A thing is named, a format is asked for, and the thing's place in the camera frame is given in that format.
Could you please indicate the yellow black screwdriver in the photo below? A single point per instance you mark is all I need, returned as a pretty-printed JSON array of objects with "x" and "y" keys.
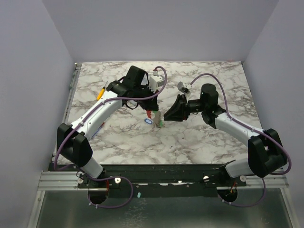
[{"x": 101, "y": 92}]

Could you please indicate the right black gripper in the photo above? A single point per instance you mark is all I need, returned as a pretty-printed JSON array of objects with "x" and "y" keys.
[{"x": 182, "y": 107}]

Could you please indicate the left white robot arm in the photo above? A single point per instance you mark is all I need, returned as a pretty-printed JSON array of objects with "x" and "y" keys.
[{"x": 73, "y": 139}]

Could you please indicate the aluminium rail frame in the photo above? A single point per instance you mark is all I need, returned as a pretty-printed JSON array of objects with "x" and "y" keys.
[{"x": 125, "y": 139}]

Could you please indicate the blue red screwdriver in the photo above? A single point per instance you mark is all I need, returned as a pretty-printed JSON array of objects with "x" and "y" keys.
[{"x": 97, "y": 131}]

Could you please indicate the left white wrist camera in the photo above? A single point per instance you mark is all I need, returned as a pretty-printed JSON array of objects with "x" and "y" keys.
[{"x": 155, "y": 81}]

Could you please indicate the keyring bunch with tags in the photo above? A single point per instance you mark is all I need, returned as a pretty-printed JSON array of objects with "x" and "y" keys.
[{"x": 154, "y": 118}]

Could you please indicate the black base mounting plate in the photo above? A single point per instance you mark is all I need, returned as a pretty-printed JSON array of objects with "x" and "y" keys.
[{"x": 160, "y": 181}]

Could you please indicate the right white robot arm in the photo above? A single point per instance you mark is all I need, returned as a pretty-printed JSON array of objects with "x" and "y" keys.
[{"x": 265, "y": 154}]

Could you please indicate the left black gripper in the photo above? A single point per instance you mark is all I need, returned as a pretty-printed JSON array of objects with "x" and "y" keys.
[{"x": 151, "y": 104}]

